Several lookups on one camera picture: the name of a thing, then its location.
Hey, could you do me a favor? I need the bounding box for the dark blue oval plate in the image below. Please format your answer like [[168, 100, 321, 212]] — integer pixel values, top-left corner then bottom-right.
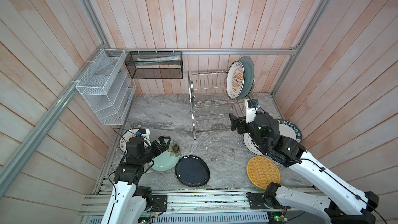
[[175, 155, 210, 187]]

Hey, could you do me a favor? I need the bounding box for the grey-green plate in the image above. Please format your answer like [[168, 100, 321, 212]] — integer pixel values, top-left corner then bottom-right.
[[237, 57, 255, 100]]

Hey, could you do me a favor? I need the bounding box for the white wire shelf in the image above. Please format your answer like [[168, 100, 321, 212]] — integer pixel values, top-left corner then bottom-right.
[[76, 49, 136, 125]]

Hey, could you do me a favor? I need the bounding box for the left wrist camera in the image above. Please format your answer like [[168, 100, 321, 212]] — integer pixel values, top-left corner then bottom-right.
[[133, 128, 150, 140]]

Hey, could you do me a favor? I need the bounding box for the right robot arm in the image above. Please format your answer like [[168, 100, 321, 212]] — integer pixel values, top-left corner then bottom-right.
[[229, 112, 379, 224]]

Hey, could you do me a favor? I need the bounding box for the orange sunburst plate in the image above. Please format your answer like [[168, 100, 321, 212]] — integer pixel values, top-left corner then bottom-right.
[[119, 129, 151, 152], [226, 61, 245, 100]]

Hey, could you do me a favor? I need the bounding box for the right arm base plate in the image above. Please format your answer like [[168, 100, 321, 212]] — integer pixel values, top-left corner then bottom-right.
[[246, 191, 290, 209]]

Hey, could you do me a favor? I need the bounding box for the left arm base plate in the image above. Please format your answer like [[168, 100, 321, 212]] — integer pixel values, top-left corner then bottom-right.
[[145, 195, 168, 212]]

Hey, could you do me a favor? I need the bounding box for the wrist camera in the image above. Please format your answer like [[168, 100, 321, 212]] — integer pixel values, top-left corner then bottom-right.
[[245, 99, 259, 123], [133, 128, 150, 140]]

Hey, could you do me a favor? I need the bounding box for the yellow woven plate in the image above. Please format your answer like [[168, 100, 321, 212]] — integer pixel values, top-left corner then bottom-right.
[[246, 156, 281, 190]]

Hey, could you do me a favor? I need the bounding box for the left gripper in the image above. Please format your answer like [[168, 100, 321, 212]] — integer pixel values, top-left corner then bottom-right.
[[139, 136, 171, 165]]

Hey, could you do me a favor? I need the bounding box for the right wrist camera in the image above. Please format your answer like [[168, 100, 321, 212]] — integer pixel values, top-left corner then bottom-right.
[[245, 99, 259, 123]]

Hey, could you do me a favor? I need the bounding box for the chrome dish rack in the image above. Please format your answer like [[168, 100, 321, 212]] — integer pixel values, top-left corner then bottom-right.
[[188, 71, 246, 140]]

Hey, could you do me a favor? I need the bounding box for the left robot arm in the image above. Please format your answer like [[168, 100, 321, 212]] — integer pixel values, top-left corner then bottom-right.
[[102, 136, 171, 224]]

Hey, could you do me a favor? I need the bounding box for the aluminium frame rail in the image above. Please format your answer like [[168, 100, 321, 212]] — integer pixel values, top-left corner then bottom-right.
[[118, 48, 299, 56]]

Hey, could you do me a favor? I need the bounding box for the white plate black outline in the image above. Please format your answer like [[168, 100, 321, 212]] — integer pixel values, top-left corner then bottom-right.
[[243, 133, 264, 156]]

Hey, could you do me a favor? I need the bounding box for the black mesh basket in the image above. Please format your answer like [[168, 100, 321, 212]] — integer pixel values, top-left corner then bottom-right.
[[124, 51, 184, 79]]

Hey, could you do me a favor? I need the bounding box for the white plate dark lettered rim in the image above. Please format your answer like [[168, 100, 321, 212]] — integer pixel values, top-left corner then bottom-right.
[[278, 119, 303, 143]]

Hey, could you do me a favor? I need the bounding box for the mint plate with flower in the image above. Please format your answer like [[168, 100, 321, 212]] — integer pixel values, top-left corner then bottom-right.
[[152, 141, 181, 172]]

